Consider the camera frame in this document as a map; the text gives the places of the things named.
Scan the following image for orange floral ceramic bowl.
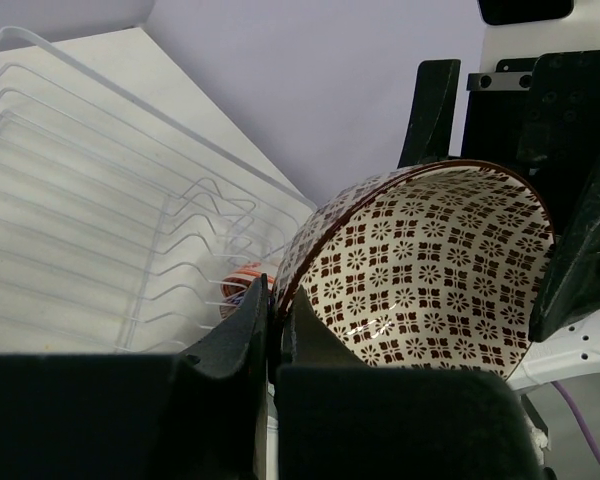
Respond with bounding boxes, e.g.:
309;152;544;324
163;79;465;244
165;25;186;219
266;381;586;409
219;261;278;320

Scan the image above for brown patterned ceramic bowl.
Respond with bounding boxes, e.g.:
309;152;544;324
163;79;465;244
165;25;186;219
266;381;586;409
273;160;555;378

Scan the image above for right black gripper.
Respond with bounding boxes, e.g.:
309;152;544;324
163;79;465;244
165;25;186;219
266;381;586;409
398;50;600;342

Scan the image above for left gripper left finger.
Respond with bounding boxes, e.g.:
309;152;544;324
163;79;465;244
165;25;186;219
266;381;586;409
0;278;269;479

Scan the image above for white wire dish rack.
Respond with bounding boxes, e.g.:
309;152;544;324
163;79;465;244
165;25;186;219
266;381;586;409
0;27;313;354

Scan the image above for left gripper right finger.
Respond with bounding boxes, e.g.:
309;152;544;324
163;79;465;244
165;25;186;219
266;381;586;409
275;291;555;479

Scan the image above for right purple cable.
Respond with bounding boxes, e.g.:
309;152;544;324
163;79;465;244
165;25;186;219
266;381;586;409
552;380;600;480

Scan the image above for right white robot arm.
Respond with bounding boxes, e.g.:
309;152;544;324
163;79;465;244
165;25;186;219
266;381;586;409
461;1;600;391

